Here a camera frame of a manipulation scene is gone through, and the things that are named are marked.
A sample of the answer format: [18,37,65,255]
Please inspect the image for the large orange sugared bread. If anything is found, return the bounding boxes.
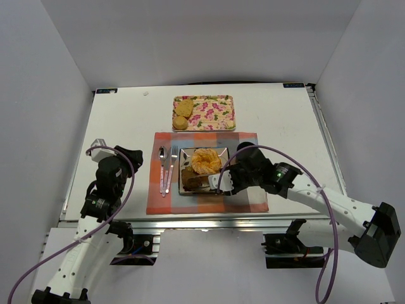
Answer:
[191,148,221,175]

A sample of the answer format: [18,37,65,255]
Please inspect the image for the brown chocolate muffin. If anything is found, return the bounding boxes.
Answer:
[181,168,209,191]

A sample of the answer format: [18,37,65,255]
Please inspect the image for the metal tongs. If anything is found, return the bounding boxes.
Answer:
[179,186,216,194]

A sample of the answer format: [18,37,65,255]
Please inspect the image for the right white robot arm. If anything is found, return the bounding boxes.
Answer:
[215,142,401,269]

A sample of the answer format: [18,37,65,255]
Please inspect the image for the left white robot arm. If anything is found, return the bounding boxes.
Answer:
[31,146,143,303]

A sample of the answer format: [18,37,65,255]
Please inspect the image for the flat yellow bread roll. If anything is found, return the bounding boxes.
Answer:
[175,99,194,118]

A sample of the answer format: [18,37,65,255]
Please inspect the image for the checkered orange placemat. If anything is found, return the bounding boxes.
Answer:
[146,132,269,215]

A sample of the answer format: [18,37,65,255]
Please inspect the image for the square floral plate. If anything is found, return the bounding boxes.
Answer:
[178,147,229,195]

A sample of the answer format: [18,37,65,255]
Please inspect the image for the floral serving tray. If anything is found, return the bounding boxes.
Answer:
[172,95,236,132]

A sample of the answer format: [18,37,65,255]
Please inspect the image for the small round yellow bun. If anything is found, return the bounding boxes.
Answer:
[172,116,188,130]

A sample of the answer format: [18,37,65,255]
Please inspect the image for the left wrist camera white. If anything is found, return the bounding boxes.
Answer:
[85,139,116,163]

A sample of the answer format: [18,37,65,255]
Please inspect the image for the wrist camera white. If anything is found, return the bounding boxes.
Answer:
[85,139,116,163]
[208,170,234,193]

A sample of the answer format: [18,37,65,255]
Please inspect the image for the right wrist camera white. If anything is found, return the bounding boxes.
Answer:
[208,170,234,193]

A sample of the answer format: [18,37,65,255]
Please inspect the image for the spoon with pink handle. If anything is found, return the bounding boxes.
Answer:
[159,146,168,194]

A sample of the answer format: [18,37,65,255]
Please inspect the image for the fork with pink handle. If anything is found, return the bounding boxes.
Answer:
[163,146,178,197]

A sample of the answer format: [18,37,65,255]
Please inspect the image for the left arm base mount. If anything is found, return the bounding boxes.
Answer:
[107,221,160,266]

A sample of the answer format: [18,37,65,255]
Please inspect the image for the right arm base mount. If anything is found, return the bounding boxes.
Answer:
[261,219,325,269]

